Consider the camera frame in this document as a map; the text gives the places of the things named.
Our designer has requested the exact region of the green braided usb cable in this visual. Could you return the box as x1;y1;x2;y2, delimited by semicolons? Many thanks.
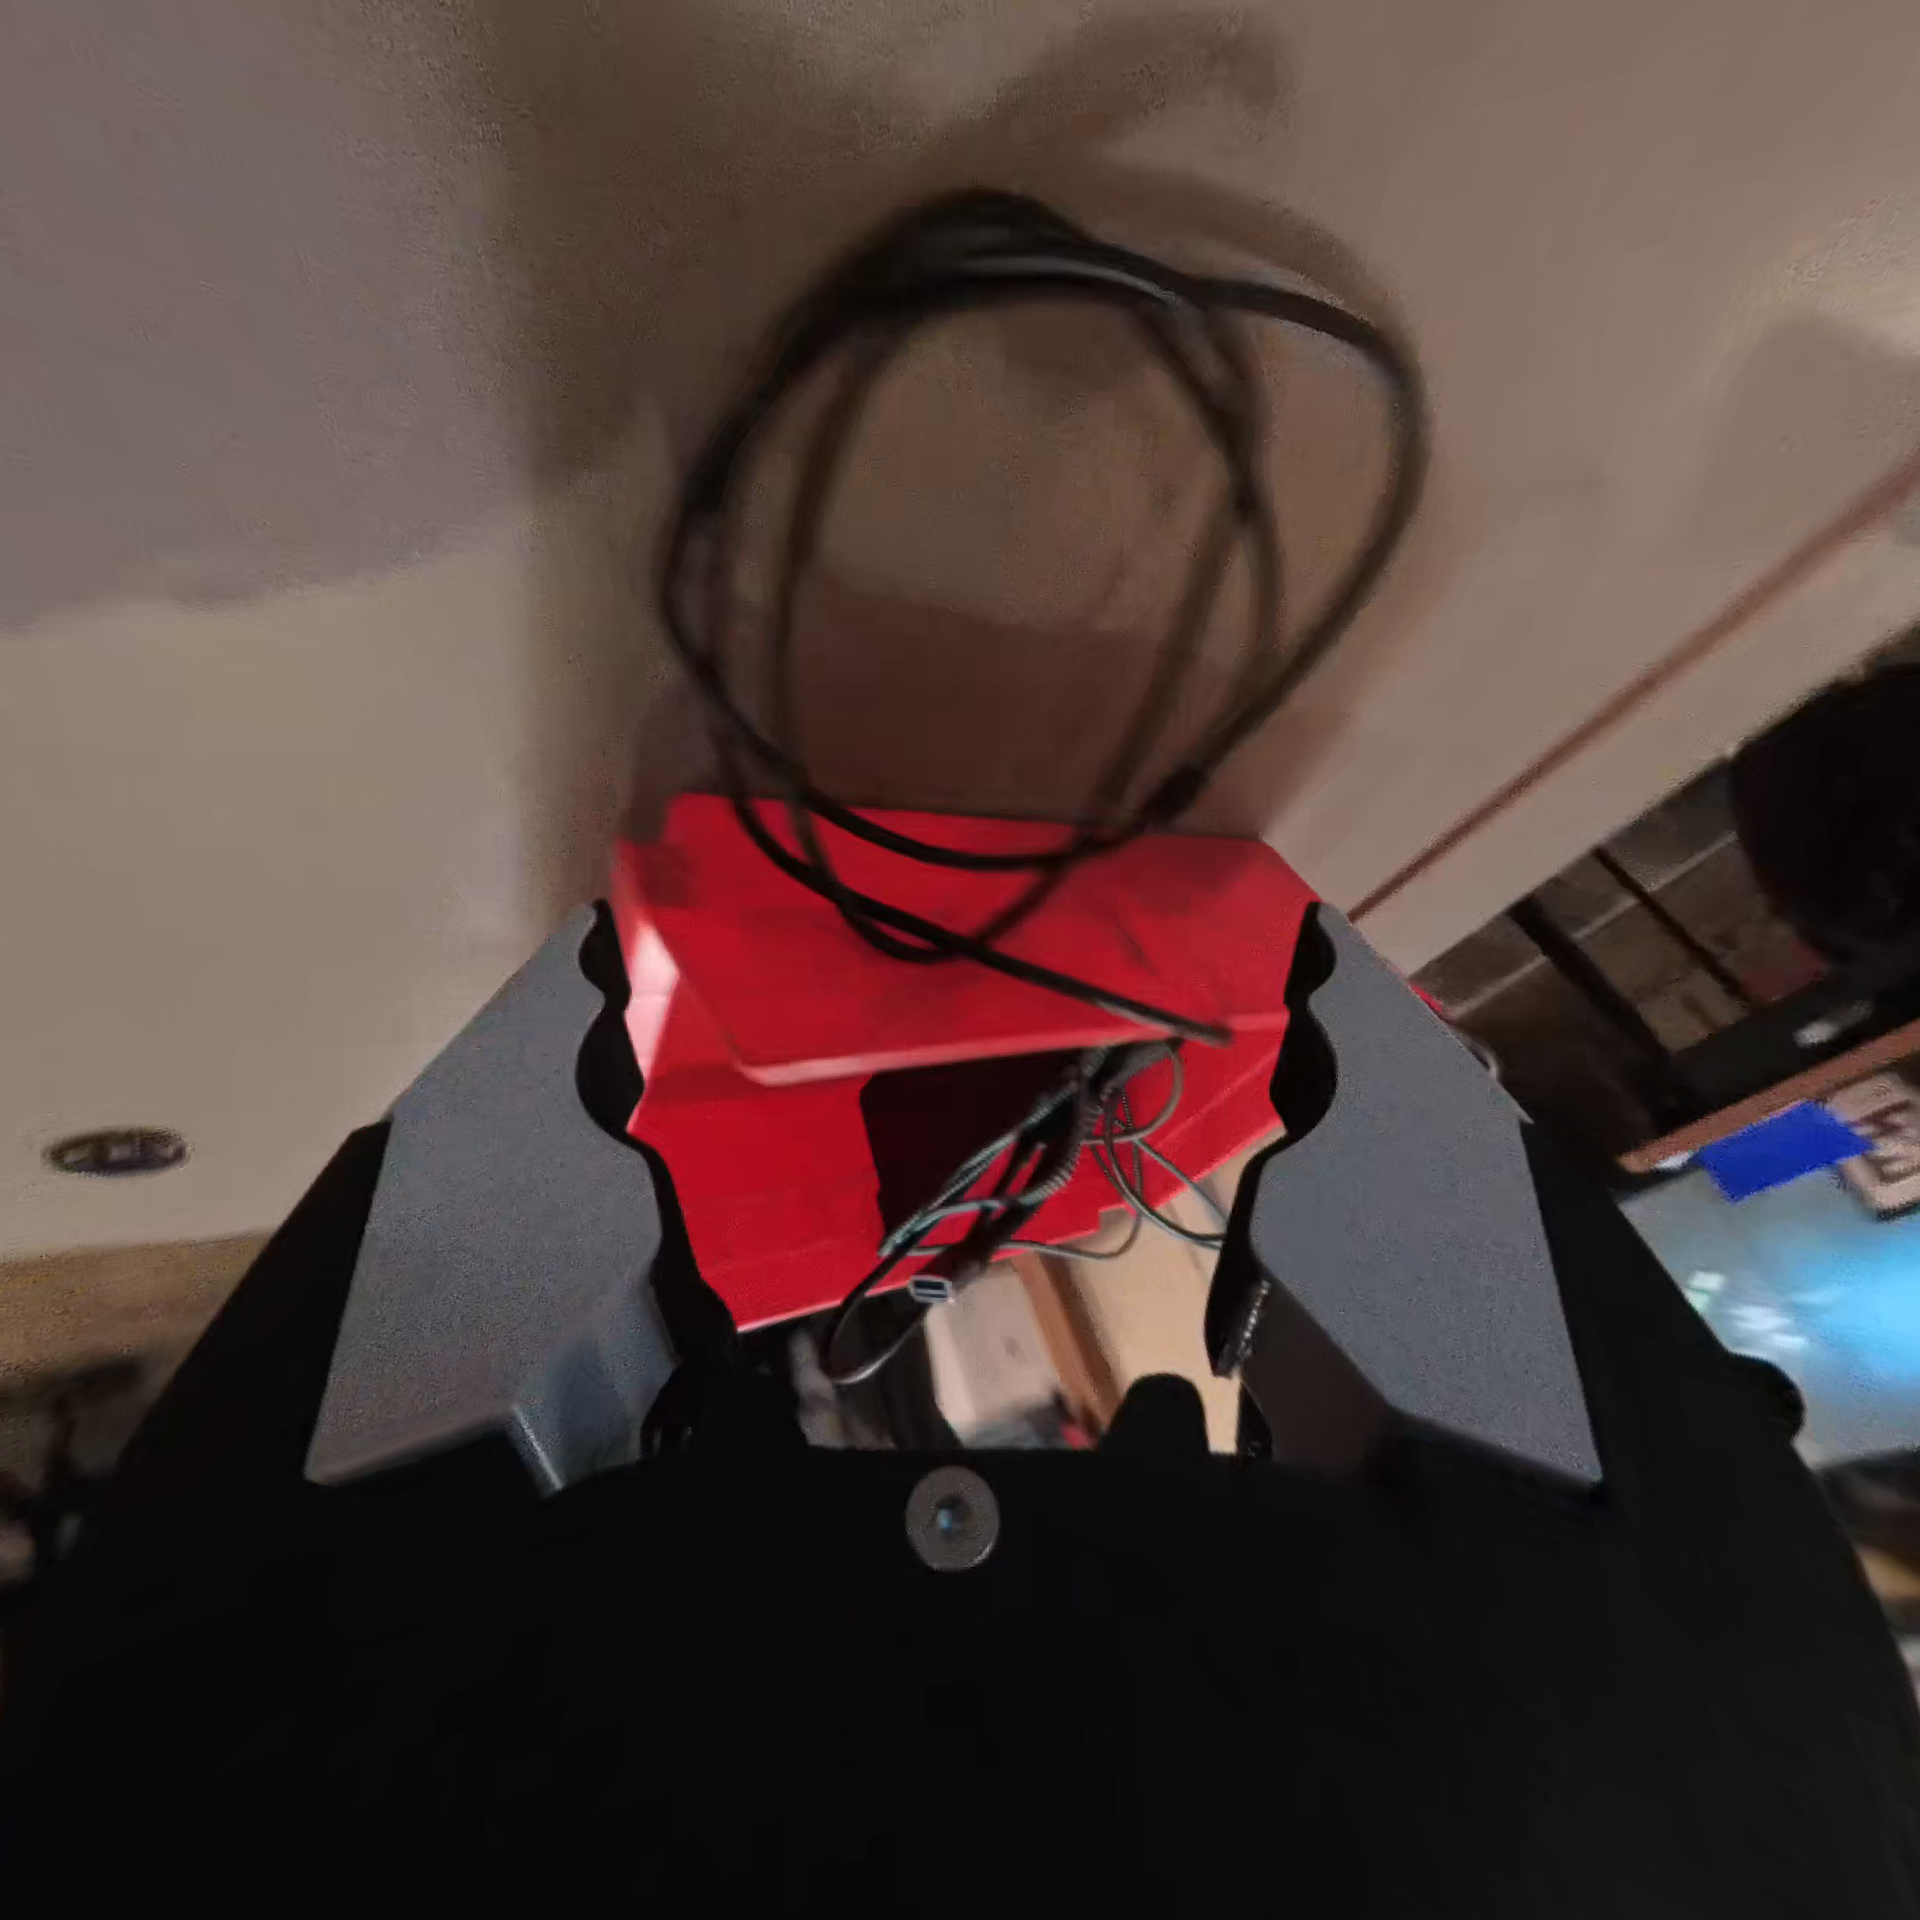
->
817;1040;1250;1391

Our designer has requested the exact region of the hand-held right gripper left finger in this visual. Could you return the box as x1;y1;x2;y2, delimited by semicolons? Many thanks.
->
305;900;706;1496

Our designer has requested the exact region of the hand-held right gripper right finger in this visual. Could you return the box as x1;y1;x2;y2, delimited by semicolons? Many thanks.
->
1208;900;1607;1489

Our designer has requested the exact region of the black usb cable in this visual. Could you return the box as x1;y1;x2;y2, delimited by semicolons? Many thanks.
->
656;184;1431;1051

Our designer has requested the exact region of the blue storage bin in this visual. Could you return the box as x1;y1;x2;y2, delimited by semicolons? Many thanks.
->
1692;1099;1872;1204

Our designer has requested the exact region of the round metal table grommet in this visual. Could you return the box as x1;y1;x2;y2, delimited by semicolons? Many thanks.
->
41;1125;193;1183

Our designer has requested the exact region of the red plastic bin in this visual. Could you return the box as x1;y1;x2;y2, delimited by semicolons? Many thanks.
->
608;792;1444;1335

